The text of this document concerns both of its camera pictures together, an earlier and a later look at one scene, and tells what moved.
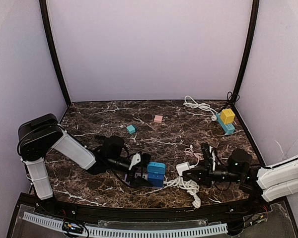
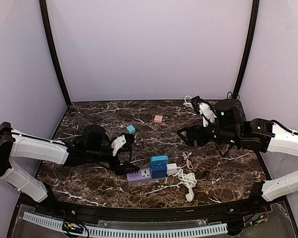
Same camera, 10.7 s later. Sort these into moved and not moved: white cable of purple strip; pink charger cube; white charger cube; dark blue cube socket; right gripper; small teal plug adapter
Moved: right gripper; dark blue cube socket; white cable of purple strip; white charger cube
Not moved: small teal plug adapter; pink charger cube
